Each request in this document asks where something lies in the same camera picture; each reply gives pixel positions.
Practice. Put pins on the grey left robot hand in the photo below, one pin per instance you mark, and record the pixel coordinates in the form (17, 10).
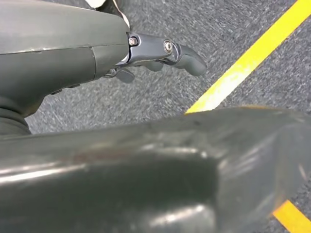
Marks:
(48, 48)

